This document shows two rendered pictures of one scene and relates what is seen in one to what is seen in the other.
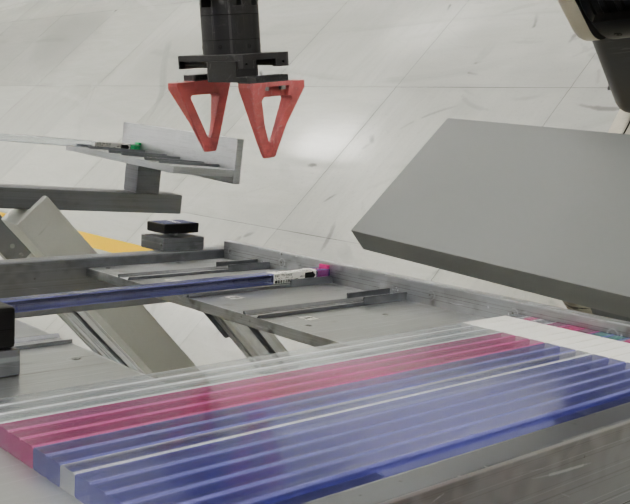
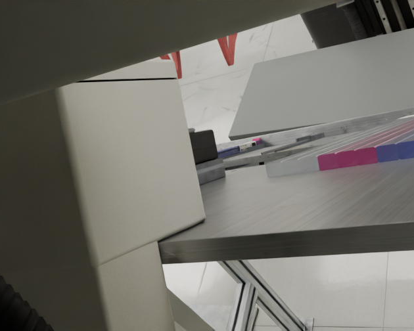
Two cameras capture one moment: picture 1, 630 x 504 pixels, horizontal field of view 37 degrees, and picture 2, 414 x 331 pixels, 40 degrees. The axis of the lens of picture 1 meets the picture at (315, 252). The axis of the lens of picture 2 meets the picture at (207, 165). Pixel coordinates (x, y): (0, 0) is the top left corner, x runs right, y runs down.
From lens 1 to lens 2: 0.38 m
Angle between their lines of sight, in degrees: 16
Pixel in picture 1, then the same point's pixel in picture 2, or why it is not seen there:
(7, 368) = (220, 171)
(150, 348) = not seen: hidden behind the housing
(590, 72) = (269, 54)
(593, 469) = not seen: outside the picture
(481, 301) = (380, 117)
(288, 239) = not seen: hidden behind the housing
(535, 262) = (363, 111)
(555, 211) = (357, 84)
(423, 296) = (337, 130)
